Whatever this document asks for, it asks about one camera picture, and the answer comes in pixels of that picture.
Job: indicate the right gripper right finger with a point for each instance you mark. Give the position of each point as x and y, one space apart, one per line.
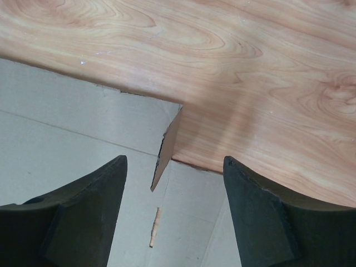
277 226

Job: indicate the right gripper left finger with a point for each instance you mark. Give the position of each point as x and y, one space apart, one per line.
73 225

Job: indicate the brown cardboard box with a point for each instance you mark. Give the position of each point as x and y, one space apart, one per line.
55 129

